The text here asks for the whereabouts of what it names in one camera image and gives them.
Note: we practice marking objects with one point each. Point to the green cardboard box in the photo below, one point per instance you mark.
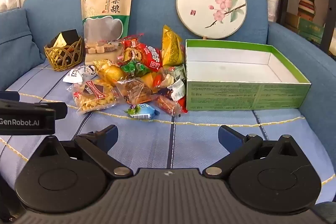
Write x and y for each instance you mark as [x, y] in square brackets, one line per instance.
[236, 98]

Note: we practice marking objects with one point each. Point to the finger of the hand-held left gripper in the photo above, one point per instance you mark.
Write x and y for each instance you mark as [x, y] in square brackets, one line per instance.
[59, 111]
[9, 96]

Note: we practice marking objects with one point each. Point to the round floral fan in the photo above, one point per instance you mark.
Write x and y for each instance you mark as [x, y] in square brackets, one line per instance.
[210, 3]

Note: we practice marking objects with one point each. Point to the orange clear snack packet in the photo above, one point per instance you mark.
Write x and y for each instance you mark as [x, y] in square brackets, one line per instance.
[153, 79]

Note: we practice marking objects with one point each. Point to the light blue checked blanket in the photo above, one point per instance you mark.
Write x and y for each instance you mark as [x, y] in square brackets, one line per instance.
[183, 140]

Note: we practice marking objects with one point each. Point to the green cartons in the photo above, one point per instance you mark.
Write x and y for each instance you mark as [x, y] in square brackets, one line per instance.
[311, 28]

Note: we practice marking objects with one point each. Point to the red sausage packet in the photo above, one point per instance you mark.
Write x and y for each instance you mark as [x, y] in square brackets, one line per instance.
[168, 106]

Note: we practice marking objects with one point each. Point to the brown label cookie packet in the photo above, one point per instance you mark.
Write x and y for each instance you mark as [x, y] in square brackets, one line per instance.
[94, 98]

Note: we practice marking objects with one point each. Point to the beige green grain pouch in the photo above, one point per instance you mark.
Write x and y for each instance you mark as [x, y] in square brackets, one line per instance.
[105, 3]

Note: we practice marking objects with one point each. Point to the yellow snack bag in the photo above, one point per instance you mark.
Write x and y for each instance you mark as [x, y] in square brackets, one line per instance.
[172, 48]

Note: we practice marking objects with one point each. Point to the white black snack packet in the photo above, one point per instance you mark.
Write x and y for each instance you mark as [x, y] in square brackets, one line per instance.
[78, 73]

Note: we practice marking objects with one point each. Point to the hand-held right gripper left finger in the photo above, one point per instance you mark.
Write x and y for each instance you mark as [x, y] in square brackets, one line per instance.
[109, 133]

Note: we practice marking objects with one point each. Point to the striped vase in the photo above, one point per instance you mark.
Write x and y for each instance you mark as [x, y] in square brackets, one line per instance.
[305, 7]

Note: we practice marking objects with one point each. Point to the red lion snack packet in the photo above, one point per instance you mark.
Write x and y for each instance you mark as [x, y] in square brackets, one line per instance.
[152, 57]

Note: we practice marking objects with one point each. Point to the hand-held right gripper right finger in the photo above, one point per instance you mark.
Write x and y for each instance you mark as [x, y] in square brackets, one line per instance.
[231, 138]

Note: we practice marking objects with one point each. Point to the brown bread packet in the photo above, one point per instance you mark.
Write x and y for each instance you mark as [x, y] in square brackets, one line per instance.
[135, 90]

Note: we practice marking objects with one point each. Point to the green white snack packet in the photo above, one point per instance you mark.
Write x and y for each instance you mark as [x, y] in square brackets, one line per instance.
[178, 85]

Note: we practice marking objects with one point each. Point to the small black box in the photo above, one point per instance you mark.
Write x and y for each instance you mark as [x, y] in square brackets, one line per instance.
[71, 36]

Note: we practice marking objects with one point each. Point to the blue pillow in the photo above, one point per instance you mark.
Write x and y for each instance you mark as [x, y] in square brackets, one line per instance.
[15, 37]

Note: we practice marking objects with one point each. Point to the blue fabric sofa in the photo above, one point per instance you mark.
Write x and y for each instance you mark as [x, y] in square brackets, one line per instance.
[155, 3]

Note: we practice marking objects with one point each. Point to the clear red-edged cracker packet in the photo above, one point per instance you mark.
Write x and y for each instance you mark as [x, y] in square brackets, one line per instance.
[131, 52]

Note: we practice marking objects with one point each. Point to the dark green candy packet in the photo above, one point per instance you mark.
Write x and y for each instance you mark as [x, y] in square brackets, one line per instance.
[132, 67]

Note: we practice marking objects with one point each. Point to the woven gold basket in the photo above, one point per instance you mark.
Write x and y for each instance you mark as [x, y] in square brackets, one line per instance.
[63, 61]

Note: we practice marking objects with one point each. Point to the gold foil snack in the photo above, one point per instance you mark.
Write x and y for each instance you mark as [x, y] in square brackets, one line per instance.
[110, 73]

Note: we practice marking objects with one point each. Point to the blue green candy packet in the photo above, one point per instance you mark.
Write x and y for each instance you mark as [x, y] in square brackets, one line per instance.
[141, 111]

